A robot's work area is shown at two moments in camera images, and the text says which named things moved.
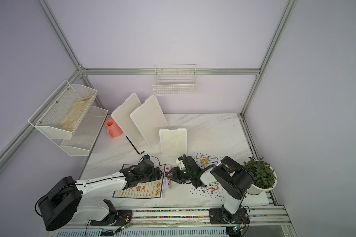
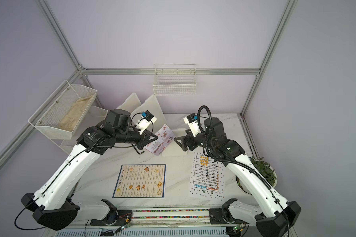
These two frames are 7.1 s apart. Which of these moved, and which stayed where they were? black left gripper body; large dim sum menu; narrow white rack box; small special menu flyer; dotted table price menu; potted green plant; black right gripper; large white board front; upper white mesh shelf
Moved: black left gripper body; black right gripper; small special menu flyer
Stayed: large white board front; large dim sum menu; narrow white rack box; potted green plant; upper white mesh shelf; dotted table price menu
